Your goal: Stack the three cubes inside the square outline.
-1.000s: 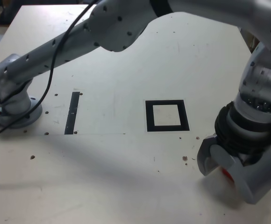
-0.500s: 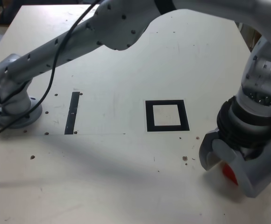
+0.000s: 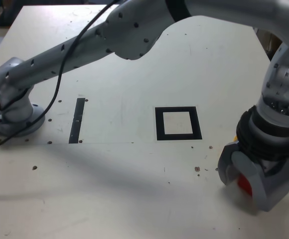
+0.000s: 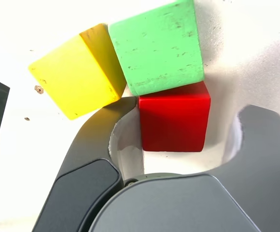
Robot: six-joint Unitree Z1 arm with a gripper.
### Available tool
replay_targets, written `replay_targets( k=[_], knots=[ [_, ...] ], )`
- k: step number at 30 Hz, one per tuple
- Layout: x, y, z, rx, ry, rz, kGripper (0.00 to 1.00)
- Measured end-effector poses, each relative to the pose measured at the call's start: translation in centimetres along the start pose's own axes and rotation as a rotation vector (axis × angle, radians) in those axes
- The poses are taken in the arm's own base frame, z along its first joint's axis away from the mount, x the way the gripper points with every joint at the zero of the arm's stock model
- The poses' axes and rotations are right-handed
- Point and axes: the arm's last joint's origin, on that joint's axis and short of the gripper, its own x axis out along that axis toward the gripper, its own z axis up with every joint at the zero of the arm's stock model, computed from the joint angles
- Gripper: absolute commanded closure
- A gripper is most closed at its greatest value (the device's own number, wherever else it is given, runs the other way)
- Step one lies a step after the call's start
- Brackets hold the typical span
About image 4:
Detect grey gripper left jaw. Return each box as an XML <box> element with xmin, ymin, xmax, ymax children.
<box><xmin>31</xmin><ymin>96</ymin><xmax>145</xmax><ymax>232</ymax></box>

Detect green cube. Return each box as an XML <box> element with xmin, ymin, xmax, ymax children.
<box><xmin>108</xmin><ymin>0</ymin><xmax>205</xmax><ymax>97</ymax></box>

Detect yellow cube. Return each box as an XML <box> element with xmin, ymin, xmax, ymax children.
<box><xmin>28</xmin><ymin>23</ymin><xmax>127</xmax><ymax>121</ymax></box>

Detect red cube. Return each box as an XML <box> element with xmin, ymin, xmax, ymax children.
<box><xmin>138</xmin><ymin>81</ymin><xmax>211</xmax><ymax>153</ymax></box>

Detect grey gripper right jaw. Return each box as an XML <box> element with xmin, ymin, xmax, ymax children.
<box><xmin>89</xmin><ymin>104</ymin><xmax>280</xmax><ymax>232</ymax></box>

